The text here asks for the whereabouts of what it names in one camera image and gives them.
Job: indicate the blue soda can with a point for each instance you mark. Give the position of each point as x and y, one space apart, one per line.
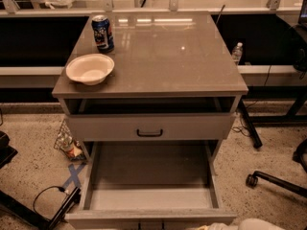
102 33

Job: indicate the open middle drawer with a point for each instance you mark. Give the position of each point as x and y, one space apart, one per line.
149 186

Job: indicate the grey drawer cabinet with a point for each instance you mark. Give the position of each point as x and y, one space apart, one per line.
164 63

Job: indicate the white paper bowl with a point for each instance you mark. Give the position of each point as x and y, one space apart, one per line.
89 69

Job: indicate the top grey drawer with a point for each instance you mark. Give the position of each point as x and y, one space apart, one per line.
146 127

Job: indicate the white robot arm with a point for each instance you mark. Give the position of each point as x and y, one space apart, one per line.
247 224

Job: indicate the wire basket with items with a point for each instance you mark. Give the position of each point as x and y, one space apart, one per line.
66 144

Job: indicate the black stand leg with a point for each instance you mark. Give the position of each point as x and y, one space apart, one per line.
13 207

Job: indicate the clear plastic water bottle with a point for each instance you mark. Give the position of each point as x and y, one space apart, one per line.
237 52

